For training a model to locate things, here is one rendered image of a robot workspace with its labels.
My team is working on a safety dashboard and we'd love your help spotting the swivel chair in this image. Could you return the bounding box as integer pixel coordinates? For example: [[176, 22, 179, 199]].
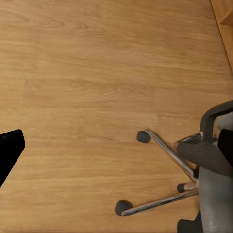
[[115, 100, 233, 233]]

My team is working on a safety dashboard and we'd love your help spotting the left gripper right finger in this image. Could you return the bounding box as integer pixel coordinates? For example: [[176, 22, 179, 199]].
[[217, 129, 233, 168]]

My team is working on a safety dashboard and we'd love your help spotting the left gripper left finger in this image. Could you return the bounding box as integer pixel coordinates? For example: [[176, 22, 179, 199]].
[[0, 129, 25, 188]]

